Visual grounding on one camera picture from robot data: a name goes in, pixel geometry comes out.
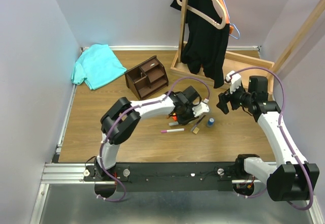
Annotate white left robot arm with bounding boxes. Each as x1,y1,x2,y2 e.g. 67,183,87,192
95,86,209,181

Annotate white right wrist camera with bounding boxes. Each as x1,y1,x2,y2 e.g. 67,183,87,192
224,71,242,94

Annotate orange plastic hanger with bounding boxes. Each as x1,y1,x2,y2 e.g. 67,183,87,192
210,0,234,35

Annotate light blue wire hanger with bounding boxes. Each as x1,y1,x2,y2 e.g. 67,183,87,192
222,0,241,40

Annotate pale mint highlighter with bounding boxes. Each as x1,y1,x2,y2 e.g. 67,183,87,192
169,121,179,126

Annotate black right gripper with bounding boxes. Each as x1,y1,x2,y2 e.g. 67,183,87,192
216,81,254,114

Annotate black hanging garment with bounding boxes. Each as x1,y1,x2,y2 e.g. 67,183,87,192
181,0,230,88

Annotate white pink marker pen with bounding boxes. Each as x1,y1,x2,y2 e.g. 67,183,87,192
160,128,185,134

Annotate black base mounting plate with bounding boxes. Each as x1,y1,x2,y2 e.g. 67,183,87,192
83,162,260,192

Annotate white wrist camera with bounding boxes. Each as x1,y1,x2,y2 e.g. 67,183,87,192
224,71,242,94
192,102,210,117

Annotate wooden clothes rack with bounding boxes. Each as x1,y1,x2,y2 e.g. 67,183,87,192
170,0,325,100

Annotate turquoise t-shirt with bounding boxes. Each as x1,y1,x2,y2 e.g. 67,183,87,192
71,44,126,90

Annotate dark wooden desk organizer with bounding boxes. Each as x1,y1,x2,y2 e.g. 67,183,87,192
124,55,169,100

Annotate tan eraser block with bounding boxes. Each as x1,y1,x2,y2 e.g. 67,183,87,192
192,127,200,134

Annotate beige wooden hanger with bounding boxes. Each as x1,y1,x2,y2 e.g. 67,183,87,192
176,0,227,30

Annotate blue ink bottle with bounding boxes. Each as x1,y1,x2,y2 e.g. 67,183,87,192
206,117,215,127

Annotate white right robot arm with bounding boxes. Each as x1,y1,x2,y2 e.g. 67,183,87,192
217,72,319,202

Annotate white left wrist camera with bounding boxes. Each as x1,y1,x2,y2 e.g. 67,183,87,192
192,102,210,117

